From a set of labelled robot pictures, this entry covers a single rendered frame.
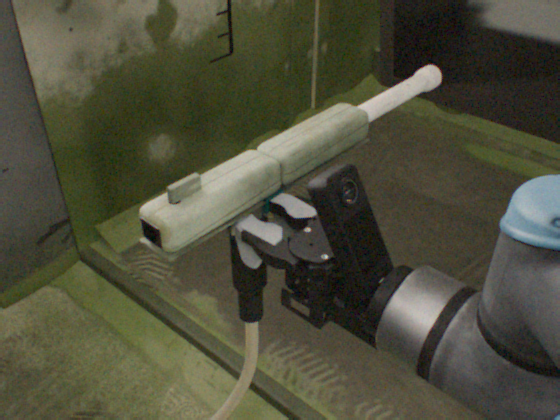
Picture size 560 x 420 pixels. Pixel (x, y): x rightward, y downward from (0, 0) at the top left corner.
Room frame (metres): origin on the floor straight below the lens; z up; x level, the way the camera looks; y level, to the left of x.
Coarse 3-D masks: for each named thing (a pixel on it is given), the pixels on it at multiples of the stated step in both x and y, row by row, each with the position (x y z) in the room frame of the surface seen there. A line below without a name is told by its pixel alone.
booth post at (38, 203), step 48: (0, 0) 0.98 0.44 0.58; (0, 48) 0.96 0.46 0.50; (0, 96) 0.95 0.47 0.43; (0, 144) 0.93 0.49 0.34; (48, 144) 0.99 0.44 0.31; (0, 192) 0.91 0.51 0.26; (48, 192) 0.97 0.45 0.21; (0, 240) 0.89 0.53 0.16; (48, 240) 0.95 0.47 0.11; (0, 288) 0.86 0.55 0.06
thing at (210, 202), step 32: (384, 96) 0.69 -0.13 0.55; (320, 128) 0.59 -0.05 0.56; (352, 128) 0.61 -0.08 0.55; (256, 160) 0.52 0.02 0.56; (288, 160) 0.53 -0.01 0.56; (320, 160) 0.57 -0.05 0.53; (192, 192) 0.46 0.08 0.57; (224, 192) 0.47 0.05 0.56; (256, 192) 0.49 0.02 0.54; (160, 224) 0.42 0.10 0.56; (192, 224) 0.43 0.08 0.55; (224, 224) 0.47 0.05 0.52; (160, 256) 0.42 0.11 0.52; (256, 288) 0.50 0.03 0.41; (256, 320) 0.50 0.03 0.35
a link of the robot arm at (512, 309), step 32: (544, 192) 0.32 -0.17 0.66; (512, 224) 0.31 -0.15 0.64; (544, 224) 0.29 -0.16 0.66; (512, 256) 0.30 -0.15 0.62; (544, 256) 0.28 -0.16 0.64; (512, 288) 0.29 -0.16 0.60; (544, 288) 0.27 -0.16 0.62; (480, 320) 0.31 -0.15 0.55; (512, 320) 0.29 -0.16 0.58; (544, 320) 0.26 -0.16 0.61; (512, 352) 0.28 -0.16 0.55; (544, 352) 0.27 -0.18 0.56
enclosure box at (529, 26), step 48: (384, 0) 0.89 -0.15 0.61; (432, 0) 1.02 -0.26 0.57; (480, 0) 1.15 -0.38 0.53; (528, 0) 1.12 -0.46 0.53; (384, 48) 0.91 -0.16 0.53; (432, 48) 1.01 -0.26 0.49; (480, 48) 0.99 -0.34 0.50; (528, 48) 0.97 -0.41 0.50; (432, 96) 0.86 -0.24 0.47; (480, 96) 0.86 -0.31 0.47; (528, 96) 0.84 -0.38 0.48
